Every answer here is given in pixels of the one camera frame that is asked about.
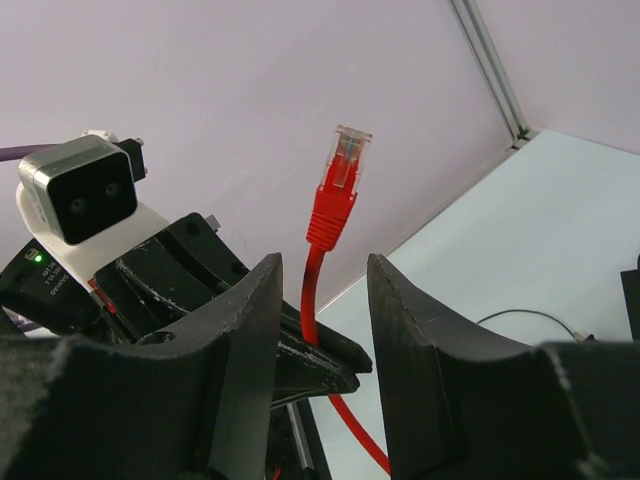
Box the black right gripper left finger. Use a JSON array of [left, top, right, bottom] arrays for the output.
[[1, 253, 283, 479]]

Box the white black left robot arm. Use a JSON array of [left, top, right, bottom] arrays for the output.
[[1, 213, 373, 407]]

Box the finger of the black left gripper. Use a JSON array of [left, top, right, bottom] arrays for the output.
[[272, 344, 360, 400], [280, 301, 373, 374]]

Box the red ethernet cable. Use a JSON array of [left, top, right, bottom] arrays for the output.
[[299, 124, 392, 476]]

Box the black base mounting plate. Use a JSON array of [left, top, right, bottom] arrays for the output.
[[264, 400, 332, 480]]

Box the left aluminium frame post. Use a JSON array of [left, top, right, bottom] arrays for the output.
[[449, 0, 537, 152]]

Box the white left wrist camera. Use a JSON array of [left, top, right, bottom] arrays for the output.
[[16, 130, 169, 284]]

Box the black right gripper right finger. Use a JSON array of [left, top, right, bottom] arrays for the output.
[[367, 254, 639, 479]]

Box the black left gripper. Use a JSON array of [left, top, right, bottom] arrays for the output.
[[92, 213, 249, 344]]

